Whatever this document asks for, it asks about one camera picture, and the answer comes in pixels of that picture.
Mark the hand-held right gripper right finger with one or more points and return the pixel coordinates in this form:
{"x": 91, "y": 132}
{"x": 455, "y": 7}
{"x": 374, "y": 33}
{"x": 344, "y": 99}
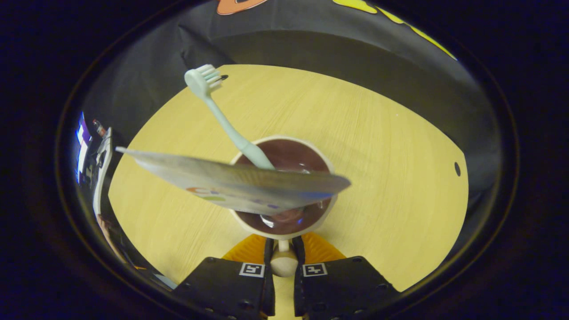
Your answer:
{"x": 346, "y": 289}

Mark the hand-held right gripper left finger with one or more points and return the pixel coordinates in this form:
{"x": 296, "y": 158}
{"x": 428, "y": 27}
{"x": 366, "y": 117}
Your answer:
{"x": 231, "y": 289}

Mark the white toothpaste tube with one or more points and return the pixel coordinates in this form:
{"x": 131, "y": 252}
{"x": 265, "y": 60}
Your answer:
{"x": 249, "y": 184}

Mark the beige cup with brown inside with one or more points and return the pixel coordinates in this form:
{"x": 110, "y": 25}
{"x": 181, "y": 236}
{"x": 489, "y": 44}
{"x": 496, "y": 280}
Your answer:
{"x": 293, "y": 155}

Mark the pale green toothbrush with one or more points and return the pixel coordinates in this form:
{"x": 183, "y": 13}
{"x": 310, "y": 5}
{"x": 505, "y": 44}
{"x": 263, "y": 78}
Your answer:
{"x": 222, "y": 120}

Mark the white power strip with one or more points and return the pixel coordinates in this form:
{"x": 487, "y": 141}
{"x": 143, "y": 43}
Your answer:
{"x": 102, "y": 173}

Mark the lit screen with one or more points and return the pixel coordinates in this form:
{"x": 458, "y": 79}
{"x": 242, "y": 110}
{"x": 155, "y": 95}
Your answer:
{"x": 82, "y": 146}

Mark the black backdrop cloth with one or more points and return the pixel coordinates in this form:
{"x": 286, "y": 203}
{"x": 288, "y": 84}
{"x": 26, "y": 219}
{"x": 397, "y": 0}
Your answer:
{"x": 400, "y": 75}

